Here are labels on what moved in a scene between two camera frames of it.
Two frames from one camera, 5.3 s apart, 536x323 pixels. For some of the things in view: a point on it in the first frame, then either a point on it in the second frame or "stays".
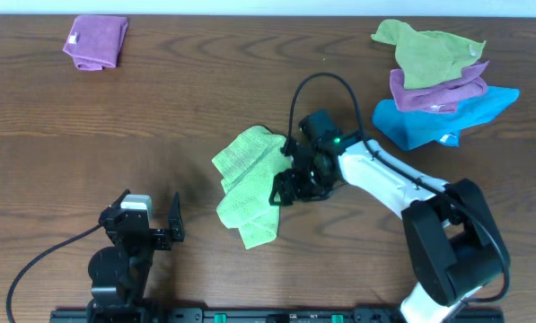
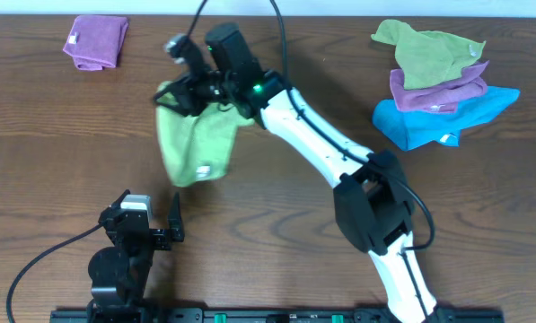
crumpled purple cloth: [442, 98] stays
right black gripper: [286, 181] to [180, 91]
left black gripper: [146, 232] stays
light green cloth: [250, 164] to [196, 146]
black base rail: [263, 315] stays
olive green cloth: [428, 57] stays
